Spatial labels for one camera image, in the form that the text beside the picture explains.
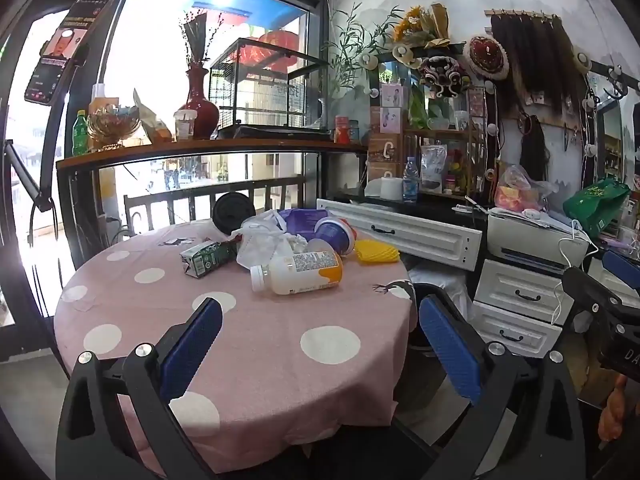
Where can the red can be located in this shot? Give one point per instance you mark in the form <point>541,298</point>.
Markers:
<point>342,130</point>

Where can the snack bag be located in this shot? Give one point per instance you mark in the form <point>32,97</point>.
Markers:
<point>152,122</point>

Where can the silver pouch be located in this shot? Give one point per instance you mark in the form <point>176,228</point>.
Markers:
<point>432,167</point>

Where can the dark trash bin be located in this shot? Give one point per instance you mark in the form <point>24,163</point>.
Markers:
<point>457,299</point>

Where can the blue white yogurt cup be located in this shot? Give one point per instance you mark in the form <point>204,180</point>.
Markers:
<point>335,235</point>

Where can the white printer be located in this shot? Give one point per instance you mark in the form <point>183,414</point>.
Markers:
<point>530,240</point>

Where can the foam fruit net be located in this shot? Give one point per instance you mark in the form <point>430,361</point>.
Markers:
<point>375,251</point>

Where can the purple packet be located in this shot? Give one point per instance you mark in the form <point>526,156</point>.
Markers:
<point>300,220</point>

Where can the black vanity desk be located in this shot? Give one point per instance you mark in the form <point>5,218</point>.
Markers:
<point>440,202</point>

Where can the dried branches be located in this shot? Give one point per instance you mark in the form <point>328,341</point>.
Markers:
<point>196,40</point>

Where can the dark wooden railing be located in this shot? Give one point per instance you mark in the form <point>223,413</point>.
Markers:
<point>210,189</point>

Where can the wall mirror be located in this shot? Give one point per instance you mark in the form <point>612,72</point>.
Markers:
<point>612,130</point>

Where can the dark hanging wig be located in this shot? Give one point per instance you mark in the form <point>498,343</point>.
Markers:
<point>535,150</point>

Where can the clear bag with boxes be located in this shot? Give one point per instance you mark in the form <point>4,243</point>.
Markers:
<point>520,190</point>

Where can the green bamboo plant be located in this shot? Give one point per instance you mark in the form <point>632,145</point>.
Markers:
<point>350,55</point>

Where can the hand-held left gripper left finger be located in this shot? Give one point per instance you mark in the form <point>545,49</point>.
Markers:
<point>192,345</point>

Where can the green soda bottle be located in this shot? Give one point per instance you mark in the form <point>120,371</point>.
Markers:
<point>80,135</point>

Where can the white plastic bottle orange label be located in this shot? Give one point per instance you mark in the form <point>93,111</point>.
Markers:
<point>300,272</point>

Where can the red lantern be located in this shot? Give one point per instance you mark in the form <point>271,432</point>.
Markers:
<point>280,42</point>

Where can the clear water bottle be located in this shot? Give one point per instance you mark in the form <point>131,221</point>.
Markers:
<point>410,182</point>

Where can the hanging hair extensions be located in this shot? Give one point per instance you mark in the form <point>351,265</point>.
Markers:
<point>530,60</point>

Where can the blue jar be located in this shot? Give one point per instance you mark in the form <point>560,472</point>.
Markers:
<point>354,131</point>

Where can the sunflower bouquet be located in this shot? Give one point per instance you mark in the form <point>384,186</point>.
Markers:
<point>415,20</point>

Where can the stool with lace cover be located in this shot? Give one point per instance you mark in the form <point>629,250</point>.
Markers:
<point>445,275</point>

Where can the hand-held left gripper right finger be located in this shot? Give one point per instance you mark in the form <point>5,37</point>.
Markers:
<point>450,350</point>

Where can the white drawer front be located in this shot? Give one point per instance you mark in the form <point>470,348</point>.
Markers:
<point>425,245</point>

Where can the white plastic bag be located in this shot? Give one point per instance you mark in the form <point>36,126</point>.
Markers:
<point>257,247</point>

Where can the smartphone on holder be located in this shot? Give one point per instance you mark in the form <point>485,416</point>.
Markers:
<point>65,50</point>

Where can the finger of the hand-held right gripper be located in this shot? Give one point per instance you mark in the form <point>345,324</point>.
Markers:
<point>590,295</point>
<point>622,262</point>

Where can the green shopping bag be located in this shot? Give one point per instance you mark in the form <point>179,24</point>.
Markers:
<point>595,205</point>

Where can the brown cardboard box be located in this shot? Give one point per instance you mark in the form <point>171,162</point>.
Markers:
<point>385,152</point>

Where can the person's right hand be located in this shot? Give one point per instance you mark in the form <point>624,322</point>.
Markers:
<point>615,410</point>

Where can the glass cage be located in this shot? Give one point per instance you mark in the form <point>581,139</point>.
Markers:
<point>270,127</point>

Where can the round heart decoration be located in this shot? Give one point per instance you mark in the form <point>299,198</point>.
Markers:
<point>485,55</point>

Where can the red ceramic vase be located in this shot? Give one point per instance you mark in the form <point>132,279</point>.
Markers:
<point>200,110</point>

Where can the lion head mask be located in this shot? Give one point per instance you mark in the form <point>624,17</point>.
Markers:
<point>442,75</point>

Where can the pink polka-dot tablecloth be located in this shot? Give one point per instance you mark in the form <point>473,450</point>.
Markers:
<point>250,335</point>

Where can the wooden rack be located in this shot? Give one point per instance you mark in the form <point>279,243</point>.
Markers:
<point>470,132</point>

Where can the white tissue roll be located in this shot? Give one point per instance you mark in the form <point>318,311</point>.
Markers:
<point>392,187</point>

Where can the glass bowl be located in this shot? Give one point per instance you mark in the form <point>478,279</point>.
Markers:
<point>112,125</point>

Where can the black round lid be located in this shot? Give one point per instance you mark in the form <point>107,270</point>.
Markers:
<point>230,212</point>

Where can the white drawer cabinet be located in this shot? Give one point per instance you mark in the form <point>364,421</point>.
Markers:
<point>520,285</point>

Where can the clear plastic cup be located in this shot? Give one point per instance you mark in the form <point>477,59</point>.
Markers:
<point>184,125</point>

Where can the green milk carton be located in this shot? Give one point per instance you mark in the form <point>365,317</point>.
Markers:
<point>205,259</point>

